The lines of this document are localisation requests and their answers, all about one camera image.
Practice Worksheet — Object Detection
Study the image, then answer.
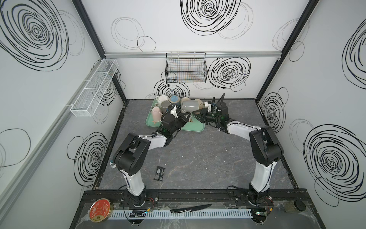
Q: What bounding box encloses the grey brown mug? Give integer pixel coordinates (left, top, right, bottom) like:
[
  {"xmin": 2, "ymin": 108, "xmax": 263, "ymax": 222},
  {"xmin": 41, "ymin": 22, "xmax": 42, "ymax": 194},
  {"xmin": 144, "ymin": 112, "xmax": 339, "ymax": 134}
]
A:
[{"xmin": 160, "ymin": 101, "xmax": 171, "ymax": 114}]

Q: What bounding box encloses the blue mug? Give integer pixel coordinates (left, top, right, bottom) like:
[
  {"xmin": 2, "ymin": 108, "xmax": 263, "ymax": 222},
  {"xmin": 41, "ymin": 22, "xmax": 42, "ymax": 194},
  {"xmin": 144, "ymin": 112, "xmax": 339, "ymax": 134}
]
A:
[{"xmin": 169, "ymin": 95, "xmax": 181, "ymax": 105}]

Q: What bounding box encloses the white mesh shelf basket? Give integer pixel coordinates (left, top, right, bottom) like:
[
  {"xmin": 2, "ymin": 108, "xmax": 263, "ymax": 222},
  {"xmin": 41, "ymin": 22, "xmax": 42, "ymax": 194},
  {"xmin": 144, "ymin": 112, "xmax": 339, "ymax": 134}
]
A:
[{"xmin": 70, "ymin": 59, "xmax": 119, "ymax": 117}]

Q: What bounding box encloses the green floral tray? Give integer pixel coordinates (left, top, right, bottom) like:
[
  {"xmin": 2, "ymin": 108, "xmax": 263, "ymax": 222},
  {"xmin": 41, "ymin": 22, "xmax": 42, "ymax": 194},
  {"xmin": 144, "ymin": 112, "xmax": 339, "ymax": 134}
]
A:
[{"xmin": 145, "ymin": 111, "xmax": 205, "ymax": 132}]

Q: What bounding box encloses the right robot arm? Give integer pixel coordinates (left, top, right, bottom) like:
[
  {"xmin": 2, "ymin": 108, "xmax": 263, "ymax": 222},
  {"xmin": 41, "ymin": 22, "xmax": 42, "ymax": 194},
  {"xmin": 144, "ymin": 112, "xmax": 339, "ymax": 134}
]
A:
[{"xmin": 194, "ymin": 95, "xmax": 284, "ymax": 205}]

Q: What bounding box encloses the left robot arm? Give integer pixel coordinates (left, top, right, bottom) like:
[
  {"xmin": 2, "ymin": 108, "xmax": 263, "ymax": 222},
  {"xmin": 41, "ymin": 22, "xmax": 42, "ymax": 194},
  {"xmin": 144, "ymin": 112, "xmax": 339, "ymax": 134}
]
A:
[{"xmin": 112, "ymin": 105, "xmax": 191, "ymax": 206}]

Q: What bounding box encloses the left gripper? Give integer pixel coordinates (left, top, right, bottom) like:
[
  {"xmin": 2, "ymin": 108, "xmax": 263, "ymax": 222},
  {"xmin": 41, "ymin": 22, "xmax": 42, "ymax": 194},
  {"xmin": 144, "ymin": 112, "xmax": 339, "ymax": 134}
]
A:
[{"xmin": 168, "ymin": 112, "xmax": 190, "ymax": 136}]

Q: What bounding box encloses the black knife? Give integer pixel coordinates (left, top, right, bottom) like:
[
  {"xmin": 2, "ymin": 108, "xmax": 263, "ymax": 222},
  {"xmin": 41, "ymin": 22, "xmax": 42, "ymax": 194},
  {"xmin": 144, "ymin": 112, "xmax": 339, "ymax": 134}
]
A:
[{"xmin": 170, "ymin": 204, "xmax": 212, "ymax": 214}]

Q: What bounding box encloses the white slotted cable duct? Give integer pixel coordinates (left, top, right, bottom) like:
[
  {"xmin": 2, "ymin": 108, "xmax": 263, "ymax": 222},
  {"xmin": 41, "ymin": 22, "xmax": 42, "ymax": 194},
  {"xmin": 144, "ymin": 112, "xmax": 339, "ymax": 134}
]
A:
[{"xmin": 109, "ymin": 209, "xmax": 253, "ymax": 220}]

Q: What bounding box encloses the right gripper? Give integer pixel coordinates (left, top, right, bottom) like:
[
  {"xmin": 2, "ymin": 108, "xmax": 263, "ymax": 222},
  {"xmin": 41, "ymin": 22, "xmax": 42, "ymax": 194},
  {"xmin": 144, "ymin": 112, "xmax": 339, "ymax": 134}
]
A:
[{"xmin": 191, "ymin": 109, "xmax": 220, "ymax": 125}]

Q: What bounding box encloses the red round tin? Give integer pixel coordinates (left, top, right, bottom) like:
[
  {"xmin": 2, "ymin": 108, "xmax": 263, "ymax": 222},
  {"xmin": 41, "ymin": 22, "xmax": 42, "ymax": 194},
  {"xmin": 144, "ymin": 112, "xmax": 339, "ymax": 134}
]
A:
[{"xmin": 89, "ymin": 198, "xmax": 112, "ymax": 223}]

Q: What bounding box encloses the pink mug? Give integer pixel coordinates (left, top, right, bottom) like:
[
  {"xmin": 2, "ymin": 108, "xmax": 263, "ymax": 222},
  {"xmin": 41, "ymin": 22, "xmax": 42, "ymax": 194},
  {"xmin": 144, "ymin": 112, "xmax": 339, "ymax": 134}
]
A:
[{"xmin": 151, "ymin": 106, "xmax": 163, "ymax": 123}]

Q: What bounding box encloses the white mug at back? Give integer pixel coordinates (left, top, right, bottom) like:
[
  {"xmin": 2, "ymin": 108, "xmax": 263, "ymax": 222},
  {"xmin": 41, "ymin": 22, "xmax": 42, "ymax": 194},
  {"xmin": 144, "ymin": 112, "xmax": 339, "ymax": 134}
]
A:
[{"xmin": 155, "ymin": 95, "xmax": 169, "ymax": 105}]

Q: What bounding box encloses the black wire basket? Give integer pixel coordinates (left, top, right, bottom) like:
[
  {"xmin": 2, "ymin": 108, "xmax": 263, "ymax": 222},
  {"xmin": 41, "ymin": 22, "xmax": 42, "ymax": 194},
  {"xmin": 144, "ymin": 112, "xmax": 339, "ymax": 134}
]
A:
[{"xmin": 165, "ymin": 52, "xmax": 208, "ymax": 84}]

